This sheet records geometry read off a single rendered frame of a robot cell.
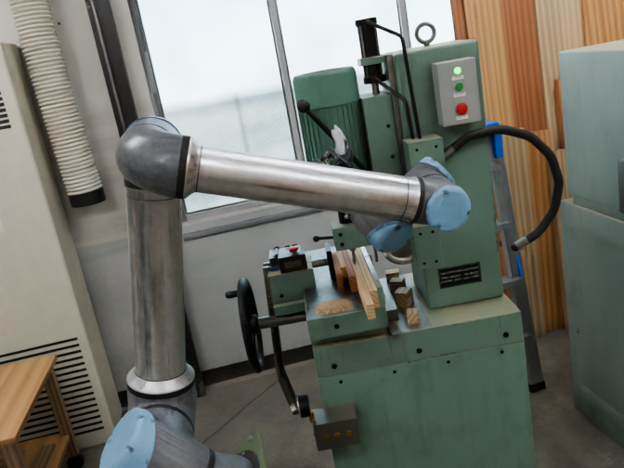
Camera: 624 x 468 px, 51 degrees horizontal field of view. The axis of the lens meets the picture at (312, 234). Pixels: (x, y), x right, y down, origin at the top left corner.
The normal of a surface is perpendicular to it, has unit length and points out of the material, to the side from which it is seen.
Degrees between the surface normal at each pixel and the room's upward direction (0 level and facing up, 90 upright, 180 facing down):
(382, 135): 90
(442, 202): 95
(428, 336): 90
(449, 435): 90
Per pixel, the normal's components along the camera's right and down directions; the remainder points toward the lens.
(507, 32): 0.18, 0.19
